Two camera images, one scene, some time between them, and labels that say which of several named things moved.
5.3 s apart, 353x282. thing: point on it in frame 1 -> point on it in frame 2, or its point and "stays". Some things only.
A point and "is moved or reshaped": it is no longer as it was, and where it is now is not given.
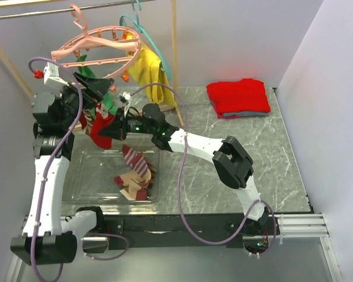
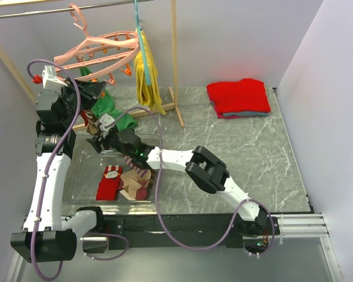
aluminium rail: [310, 225] stays
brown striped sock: [88, 118] stays
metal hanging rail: [65, 10] stays
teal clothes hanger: [141, 29] -> [147, 77]
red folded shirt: [246, 95] stays
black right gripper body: [135, 124] -> [112, 141]
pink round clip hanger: [110, 36] is moved or reshaped
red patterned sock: [97, 123] -> [106, 190]
